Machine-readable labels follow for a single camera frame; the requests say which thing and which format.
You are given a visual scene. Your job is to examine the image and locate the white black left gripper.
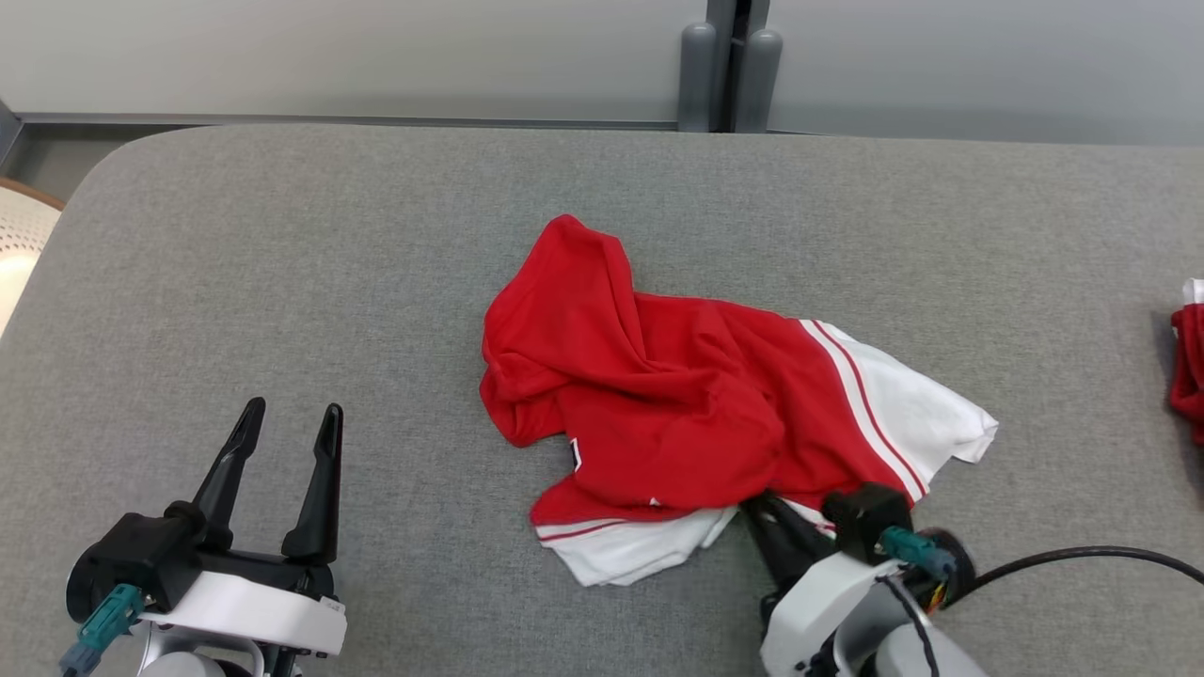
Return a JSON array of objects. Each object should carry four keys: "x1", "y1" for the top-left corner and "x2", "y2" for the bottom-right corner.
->
[{"x1": 141, "y1": 397, "x2": 348, "y2": 657}]

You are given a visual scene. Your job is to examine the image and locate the cream perforated laundry basket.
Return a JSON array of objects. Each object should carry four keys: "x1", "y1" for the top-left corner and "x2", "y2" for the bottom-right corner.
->
[{"x1": 0, "y1": 177, "x2": 66, "y2": 339}]

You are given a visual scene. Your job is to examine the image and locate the black right camera cable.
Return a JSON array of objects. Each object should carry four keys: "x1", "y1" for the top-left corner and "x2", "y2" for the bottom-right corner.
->
[{"x1": 954, "y1": 545, "x2": 1204, "y2": 594}]

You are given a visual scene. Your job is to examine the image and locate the red shorts with 23 print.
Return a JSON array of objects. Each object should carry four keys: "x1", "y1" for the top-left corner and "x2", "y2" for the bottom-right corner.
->
[{"x1": 1169, "y1": 278, "x2": 1204, "y2": 449}]

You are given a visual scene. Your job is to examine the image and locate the teal right camera connector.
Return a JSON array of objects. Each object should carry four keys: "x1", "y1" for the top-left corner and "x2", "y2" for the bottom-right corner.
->
[{"x1": 879, "y1": 526, "x2": 958, "y2": 582}]

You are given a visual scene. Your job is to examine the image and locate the grey cylindrical post foot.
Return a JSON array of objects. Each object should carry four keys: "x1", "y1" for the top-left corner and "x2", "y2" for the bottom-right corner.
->
[
  {"x1": 736, "y1": 29, "x2": 784, "y2": 134},
  {"x1": 678, "y1": 23, "x2": 719, "y2": 134}
]

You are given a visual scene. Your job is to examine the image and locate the teal left camera connector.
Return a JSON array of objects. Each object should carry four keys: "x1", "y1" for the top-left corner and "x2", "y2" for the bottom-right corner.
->
[{"x1": 58, "y1": 583, "x2": 148, "y2": 675}]

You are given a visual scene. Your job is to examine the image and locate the slanted grey partition post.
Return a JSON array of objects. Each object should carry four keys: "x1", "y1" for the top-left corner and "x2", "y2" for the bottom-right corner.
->
[{"x1": 0, "y1": 98, "x2": 24, "y2": 172}]

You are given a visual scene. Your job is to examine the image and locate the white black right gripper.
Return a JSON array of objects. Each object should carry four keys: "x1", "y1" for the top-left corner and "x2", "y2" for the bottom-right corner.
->
[{"x1": 738, "y1": 490, "x2": 901, "y2": 677}]

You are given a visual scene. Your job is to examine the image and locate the teal camera connector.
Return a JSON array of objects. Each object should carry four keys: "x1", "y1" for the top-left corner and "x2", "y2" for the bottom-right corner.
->
[
  {"x1": 879, "y1": 526, "x2": 958, "y2": 582},
  {"x1": 58, "y1": 583, "x2": 148, "y2": 675}
]

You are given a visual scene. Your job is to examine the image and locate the grey metal partition post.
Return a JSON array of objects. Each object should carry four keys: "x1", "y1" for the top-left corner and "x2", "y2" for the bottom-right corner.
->
[{"x1": 705, "y1": 0, "x2": 773, "y2": 134}]

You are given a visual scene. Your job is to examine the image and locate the red and white shirt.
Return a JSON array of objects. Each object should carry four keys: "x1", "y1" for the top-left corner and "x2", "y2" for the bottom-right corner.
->
[{"x1": 479, "y1": 214, "x2": 999, "y2": 588}]

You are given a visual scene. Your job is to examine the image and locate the grey partition base rail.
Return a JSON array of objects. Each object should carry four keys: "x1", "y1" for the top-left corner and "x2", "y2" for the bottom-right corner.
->
[{"x1": 14, "y1": 112, "x2": 680, "y2": 130}]

